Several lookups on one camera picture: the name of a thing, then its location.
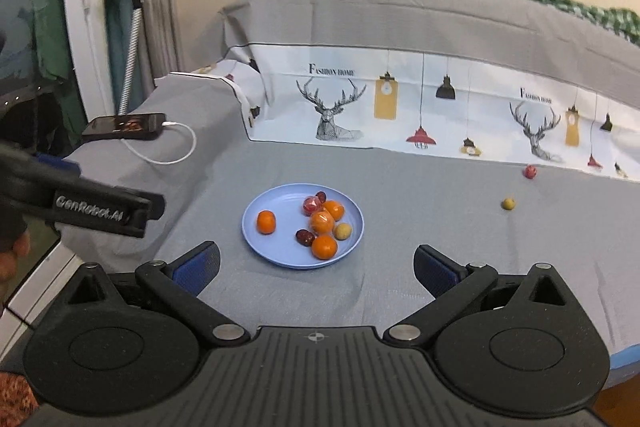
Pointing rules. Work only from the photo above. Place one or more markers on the grey printed bedsheet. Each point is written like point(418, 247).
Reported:
point(400, 147)

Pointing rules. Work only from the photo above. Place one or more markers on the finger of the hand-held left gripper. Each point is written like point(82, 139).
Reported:
point(145, 209)
point(57, 164)

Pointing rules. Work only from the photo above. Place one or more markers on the small red fruit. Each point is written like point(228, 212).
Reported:
point(530, 171)
point(311, 206)

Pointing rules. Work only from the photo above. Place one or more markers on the gooseneck phone holder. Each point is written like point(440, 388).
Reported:
point(134, 7)

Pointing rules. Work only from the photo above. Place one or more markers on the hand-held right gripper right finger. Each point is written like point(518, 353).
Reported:
point(437, 272)

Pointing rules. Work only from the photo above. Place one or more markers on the black smartphone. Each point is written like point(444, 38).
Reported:
point(125, 127)

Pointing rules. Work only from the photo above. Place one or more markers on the red patterned cloth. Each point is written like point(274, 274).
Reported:
point(15, 399)

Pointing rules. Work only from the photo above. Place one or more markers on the orange tangerine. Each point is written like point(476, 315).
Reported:
point(335, 210)
point(320, 223)
point(324, 247)
point(266, 222)

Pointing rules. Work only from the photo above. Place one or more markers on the light blue plate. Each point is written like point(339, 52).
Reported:
point(285, 207)

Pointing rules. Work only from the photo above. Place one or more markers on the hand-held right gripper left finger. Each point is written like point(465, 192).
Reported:
point(195, 269)

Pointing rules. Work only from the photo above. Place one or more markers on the white door frame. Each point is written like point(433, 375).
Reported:
point(85, 7)

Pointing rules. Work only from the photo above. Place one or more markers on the blue sheet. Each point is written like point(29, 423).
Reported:
point(625, 358)

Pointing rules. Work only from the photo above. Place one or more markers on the person's left hand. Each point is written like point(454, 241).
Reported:
point(17, 257)

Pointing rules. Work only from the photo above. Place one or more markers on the yellow round fruit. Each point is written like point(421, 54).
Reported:
point(342, 231)

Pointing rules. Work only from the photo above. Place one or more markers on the yellow-green round fruit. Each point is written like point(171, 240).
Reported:
point(508, 204)

